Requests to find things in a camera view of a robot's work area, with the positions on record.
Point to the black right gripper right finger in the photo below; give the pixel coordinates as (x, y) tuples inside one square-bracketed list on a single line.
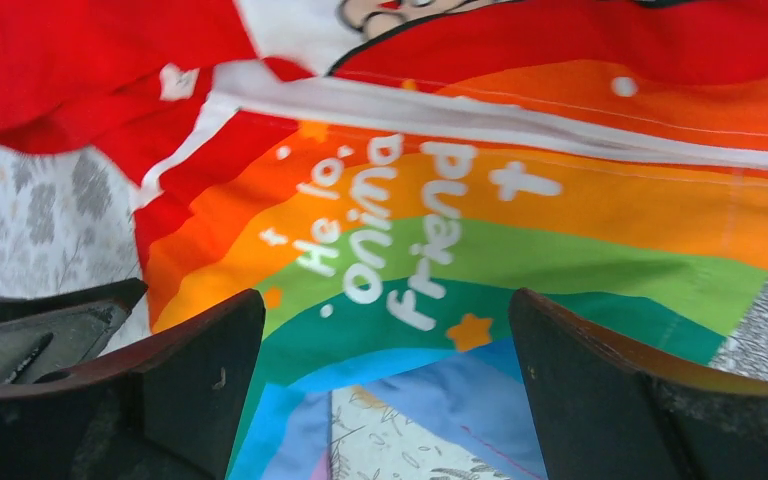
[(606, 406)]

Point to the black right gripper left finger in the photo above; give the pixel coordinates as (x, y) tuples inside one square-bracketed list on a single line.
[(165, 407)]

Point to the rainbow red white kids jacket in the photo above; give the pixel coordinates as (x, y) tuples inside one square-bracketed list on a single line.
[(72, 71)]

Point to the floral patterned table mat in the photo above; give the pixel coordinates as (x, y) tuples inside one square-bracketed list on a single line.
[(46, 218)]

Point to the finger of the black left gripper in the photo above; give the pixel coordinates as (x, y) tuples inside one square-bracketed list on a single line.
[(42, 335)]

